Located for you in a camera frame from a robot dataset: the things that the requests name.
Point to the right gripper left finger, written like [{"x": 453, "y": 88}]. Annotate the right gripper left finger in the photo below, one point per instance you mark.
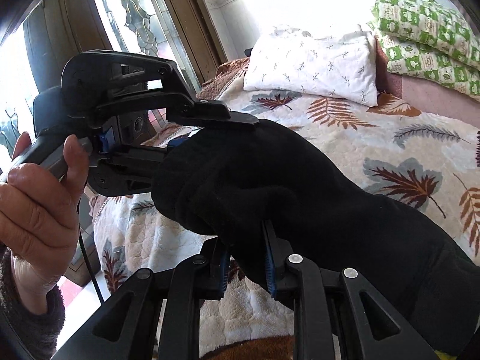
[{"x": 154, "y": 314}]

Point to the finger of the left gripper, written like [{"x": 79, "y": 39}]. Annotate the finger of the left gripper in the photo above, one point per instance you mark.
[
  {"x": 176, "y": 142},
  {"x": 206, "y": 113}
]

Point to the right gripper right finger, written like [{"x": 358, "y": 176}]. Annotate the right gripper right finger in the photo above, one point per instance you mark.
[{"x": 337, "y": 315}]

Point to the black pants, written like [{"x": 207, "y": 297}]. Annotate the black pants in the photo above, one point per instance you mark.
[{"x": 236, "y": 181}]

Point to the dark fuzzy sleeve forearm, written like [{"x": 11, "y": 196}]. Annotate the dark fuzzy sleeve forearm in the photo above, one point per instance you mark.
[{"x": 39, "y": 333}]

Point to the person's left hand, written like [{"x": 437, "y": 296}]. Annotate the person's left hand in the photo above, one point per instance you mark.
[{"x": 40, "y": 224}]

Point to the stained glass wooden door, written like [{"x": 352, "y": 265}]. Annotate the stained glass wooden door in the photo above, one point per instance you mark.
[{"x": 180, "y": 30}]

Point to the white floral pillow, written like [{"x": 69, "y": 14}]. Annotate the white floral pillow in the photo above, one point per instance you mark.
[{"x": 341, "y": 65}]

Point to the leaf pattern fleece blanket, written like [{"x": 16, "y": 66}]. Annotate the leaf pattern fleece blanket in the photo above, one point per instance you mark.
[{"x": 427, "y": 161}]

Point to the pink quilted bed sheet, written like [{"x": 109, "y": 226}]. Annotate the pink quilted bed sheet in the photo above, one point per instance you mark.
[{"x": 426, "y": 95}]

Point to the green white patterned quilt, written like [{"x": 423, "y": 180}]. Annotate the green white patterned quilt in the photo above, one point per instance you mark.
[{"x": 426, "y": 40}]

